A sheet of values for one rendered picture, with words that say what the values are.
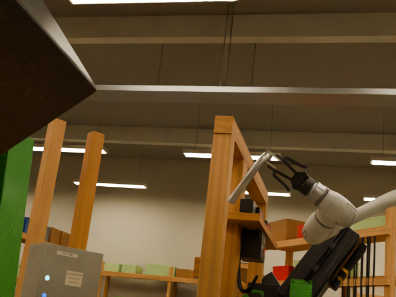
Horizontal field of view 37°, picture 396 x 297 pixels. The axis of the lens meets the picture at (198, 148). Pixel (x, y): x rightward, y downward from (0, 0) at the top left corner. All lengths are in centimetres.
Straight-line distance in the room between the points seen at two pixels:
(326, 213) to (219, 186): 56
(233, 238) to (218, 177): 44
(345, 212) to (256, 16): 499
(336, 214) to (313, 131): 838
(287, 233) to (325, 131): 384
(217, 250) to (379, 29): 476
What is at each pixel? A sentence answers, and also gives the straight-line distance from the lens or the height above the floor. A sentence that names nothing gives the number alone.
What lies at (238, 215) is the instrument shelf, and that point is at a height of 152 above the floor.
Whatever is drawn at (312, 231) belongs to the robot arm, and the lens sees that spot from 256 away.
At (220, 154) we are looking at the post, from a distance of 282.
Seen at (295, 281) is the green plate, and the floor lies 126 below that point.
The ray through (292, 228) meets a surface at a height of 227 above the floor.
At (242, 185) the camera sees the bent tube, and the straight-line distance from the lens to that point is 238.
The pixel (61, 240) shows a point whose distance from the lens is 965.
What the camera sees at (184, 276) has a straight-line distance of 1212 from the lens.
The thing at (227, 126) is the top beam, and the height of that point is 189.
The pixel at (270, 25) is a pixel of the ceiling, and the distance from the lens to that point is 715.
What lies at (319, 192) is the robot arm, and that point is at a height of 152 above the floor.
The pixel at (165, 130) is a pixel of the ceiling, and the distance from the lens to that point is 1125.
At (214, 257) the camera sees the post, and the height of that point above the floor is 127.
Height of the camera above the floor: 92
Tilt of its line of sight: 17 degrees up
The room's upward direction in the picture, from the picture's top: 6 degrees clockwise
